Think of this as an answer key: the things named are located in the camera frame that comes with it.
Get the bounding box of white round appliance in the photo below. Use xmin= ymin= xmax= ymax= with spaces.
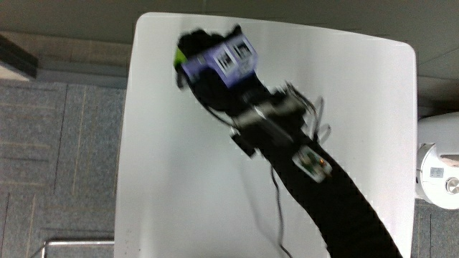
xmin=415 ymin=111 xmax=459 ymax=211

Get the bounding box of person's right hand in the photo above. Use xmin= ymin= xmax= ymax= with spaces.
xmin=174 ymin=24 xmax=274 ymax=116

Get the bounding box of green brick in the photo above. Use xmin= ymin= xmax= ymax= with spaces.
xmin=173 ymin=47 xmax=188 ymax=70

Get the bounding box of person's right forearm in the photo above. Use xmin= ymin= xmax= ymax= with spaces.
xmin=229 ymin=82 xmax=404 ymax=258

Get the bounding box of thin black cable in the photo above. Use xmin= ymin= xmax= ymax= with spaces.
xmin=269 ymin=163 xmax=294 ymax=258

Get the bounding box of metal frame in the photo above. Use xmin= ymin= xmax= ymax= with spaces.
xmin=29 ymin=239 xmax=115 ymax=258

